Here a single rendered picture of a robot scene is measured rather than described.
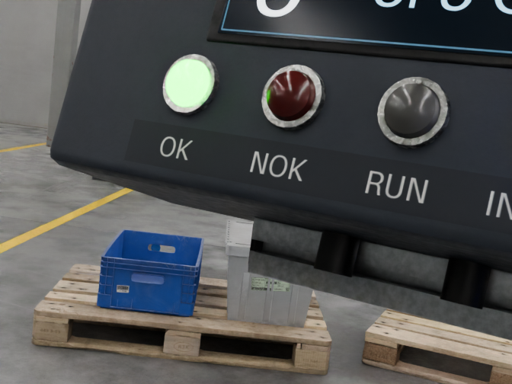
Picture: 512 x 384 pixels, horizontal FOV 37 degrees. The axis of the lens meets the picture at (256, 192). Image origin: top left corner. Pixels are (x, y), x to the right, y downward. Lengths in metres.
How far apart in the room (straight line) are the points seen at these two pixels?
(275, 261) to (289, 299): 2.84
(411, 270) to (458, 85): 0.10
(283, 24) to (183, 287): 2.89
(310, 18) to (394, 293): 0.13
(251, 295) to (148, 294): 0.42
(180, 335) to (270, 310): 0.40
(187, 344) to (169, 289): 0.24
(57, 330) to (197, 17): 2.89
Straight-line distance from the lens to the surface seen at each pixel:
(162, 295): 3.21
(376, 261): 0.36
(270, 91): 0.31
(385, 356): 3.38
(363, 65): 0.30
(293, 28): 0.32
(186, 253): 3.75
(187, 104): 0.33
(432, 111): 0.28
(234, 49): 0.33
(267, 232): 0.38
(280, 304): 3.23
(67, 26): 10.52
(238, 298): 3.22
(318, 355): 3.17
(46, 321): 3.20
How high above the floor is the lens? 1.12
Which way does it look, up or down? 8 degrees down
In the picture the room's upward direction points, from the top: 7 degrees clockwise
